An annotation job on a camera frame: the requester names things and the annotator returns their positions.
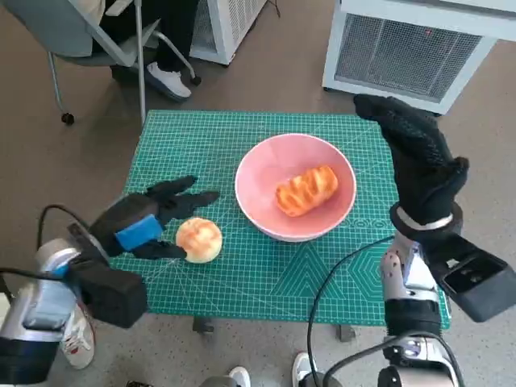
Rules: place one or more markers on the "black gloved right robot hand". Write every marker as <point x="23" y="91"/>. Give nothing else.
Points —
<point x="423" y="173"/>

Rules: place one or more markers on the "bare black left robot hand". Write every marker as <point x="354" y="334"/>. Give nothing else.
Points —
<point x="133" y="217"/>

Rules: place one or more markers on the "long striped toy bread loaf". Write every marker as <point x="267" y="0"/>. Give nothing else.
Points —
<point x="306" y="189"/>

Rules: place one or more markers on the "pink bowl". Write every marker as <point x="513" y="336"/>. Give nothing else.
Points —
<point x="258" y="189"/>

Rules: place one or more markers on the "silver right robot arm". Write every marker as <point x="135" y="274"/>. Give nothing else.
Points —
<point x="407" y="310"/>

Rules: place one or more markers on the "round toy bread bun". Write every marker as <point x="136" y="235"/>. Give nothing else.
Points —
<point x="199" y="241"/>

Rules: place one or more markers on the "green cutting mat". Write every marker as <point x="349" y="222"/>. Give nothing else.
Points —
<point x="193" y="145"/>

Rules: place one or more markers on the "large white mesh-front appliance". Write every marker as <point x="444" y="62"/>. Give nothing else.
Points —
<point x="403" y="52"/>

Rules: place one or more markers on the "person in red-marked white shoe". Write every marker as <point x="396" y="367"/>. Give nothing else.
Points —
<point x="78" y="342"/>

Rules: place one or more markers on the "seated person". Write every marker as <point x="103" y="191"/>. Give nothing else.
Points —
<point x="173" y="36"/>

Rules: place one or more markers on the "grey chair with metal legs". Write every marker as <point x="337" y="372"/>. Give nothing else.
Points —
<point x="56" y="32"/>

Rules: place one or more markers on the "small white mesh-front appliance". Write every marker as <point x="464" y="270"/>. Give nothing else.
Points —
<point x="234" y="28"/>

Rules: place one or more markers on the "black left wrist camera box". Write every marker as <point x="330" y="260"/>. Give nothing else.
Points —
<point x="117" y="298"/>

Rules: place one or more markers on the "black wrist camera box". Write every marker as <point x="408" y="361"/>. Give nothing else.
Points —
<point x="117" y="298"/>
<point x="479" y="286"/>

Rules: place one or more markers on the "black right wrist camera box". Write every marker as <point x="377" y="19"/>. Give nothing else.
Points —
<point x="479" y="286"/>

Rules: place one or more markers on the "grey table leg bracket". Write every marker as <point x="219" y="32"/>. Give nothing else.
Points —
<point x="346" y="332"/>
<point x="202" y="324"/>

